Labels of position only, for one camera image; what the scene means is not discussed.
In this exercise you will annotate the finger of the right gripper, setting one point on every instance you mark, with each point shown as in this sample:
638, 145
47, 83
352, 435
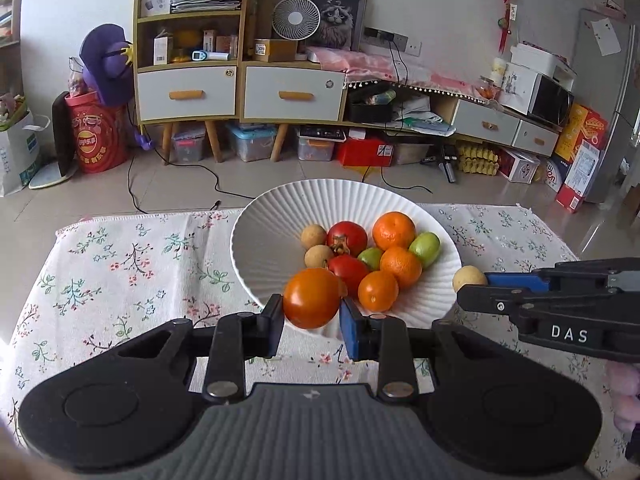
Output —
574, 276
602, 324

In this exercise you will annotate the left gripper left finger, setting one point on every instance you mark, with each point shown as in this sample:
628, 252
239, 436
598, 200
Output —
236, 338

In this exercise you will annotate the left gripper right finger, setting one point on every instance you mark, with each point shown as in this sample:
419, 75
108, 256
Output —
388, 341

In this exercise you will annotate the orange cherry tomato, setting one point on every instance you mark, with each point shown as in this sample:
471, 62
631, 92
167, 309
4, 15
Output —
312, 297

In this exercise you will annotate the brown longan fruit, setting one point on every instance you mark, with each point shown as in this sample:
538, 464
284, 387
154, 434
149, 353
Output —
468, 275

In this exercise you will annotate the large orange mandarin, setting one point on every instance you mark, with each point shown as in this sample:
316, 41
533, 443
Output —
393, 229

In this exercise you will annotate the right hand pink glove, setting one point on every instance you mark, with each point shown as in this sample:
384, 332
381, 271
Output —
624, 383

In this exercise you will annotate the orange tomato in plate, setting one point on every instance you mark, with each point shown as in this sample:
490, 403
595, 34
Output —
378, 291

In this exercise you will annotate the small mandarin in plate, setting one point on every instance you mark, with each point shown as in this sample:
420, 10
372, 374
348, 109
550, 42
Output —
403, 265

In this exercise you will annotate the red tomato lower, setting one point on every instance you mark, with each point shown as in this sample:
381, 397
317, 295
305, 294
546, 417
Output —
350, 270

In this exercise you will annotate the red tomato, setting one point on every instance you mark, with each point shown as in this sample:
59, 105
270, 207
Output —
350, 270
347, 238

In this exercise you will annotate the green fruit in plate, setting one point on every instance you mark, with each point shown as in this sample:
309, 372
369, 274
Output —
371, 257

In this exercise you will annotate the longan in plate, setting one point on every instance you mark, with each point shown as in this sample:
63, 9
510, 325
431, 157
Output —
313, 235
318, 256

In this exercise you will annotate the red tomato top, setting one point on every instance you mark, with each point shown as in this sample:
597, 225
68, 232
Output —
347, 238

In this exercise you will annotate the floral tablecloth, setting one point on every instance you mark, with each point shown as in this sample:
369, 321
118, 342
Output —
109, 280

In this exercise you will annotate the red box under bench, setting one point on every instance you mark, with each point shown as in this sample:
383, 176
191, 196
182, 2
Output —
365, 153

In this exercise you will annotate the white microwave oven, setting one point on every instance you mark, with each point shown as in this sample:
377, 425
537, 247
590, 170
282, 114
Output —
535, 95

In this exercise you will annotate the clear storage bin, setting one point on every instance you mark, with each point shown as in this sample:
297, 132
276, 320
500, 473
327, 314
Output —
252, 142

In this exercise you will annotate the grey refrigerator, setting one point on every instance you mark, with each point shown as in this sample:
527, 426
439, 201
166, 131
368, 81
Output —
606, 62

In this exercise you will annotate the low white drawer cabinet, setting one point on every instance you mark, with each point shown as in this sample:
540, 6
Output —
483, 123

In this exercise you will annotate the red snack bucket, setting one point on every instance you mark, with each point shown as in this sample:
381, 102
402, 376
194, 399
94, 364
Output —
98, 132

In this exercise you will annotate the white paper bag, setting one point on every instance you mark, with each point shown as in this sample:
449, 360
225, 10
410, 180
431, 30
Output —
20, 152

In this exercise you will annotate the purple plush toy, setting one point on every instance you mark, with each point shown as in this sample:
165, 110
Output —
107, 59

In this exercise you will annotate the wooden cabinet with drawers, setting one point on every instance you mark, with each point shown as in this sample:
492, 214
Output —
192, 68

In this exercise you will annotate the white desk fan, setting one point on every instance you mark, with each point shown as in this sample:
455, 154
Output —
295, 20

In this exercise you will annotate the framed cat picture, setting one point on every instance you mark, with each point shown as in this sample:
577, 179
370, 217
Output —
341, 24

